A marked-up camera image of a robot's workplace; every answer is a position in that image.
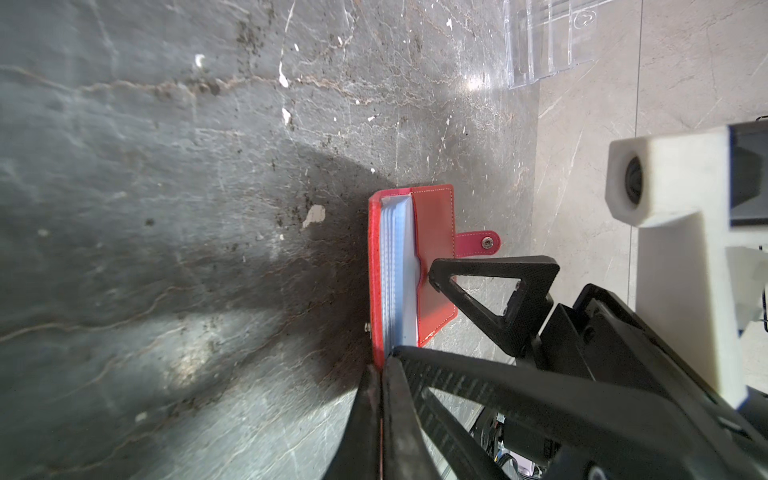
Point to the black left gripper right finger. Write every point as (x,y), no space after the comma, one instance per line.
(629,433)

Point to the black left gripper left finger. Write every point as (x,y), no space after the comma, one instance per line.
(358,455)

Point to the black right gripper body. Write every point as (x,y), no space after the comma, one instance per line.
(601,339)

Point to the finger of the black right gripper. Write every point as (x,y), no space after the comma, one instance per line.
(525,284)

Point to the red leather card holder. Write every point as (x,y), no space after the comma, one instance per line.
(435,238)

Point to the white plastic card sleeves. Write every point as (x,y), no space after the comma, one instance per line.
(399,272)

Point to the clear acrylic tiered card stand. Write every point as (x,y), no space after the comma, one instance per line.
(546,37)

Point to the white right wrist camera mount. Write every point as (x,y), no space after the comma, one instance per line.
(698,200)

